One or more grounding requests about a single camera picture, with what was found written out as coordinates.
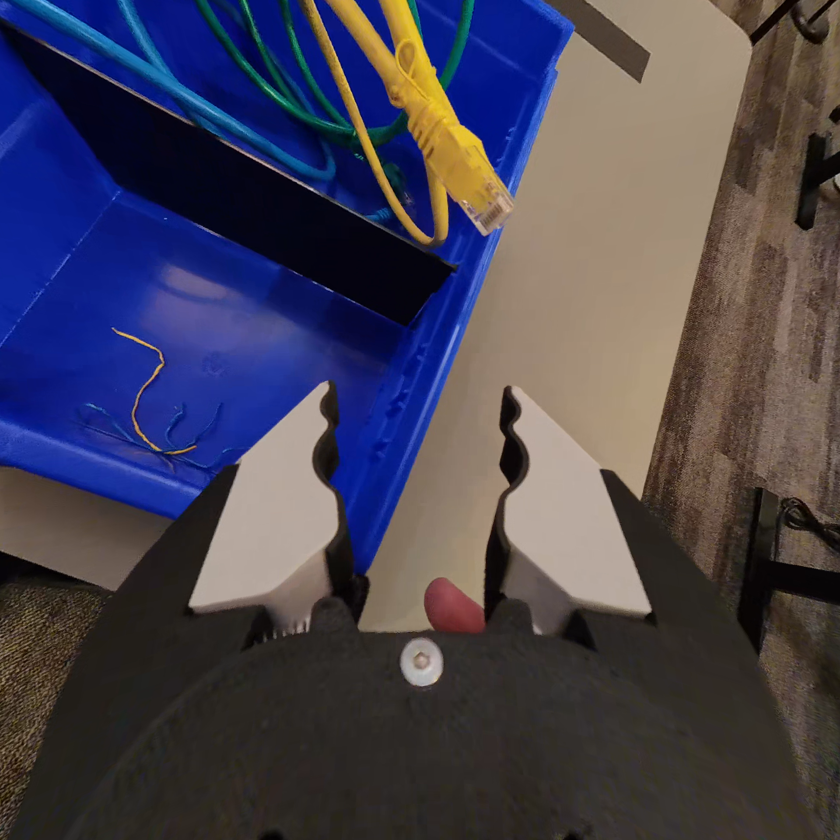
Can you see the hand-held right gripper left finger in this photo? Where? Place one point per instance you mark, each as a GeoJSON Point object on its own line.
{"type": "Point", "coordinates": [275, 512]}

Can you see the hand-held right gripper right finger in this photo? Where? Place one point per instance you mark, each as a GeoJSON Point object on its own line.
{"type": "Point", "coordinates": [571, 525]}

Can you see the blue plastic bin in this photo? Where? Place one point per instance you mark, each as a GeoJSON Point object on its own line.
{"type": "Point", "coordinates": [229, 328]}

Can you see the black desk leg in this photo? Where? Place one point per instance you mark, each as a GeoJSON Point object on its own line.
{"type": "Point", "coordinates": [787, 571]}
{"type": "Point", "coordinates": [814, 177]}

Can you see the black bin divider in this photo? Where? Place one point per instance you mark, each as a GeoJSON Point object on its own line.
{"type": "Point", "coordinates": [262, 210]}

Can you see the dark tape strip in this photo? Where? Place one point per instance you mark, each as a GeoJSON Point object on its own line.
{"type": "Point", "coordinates": [604, 36]}

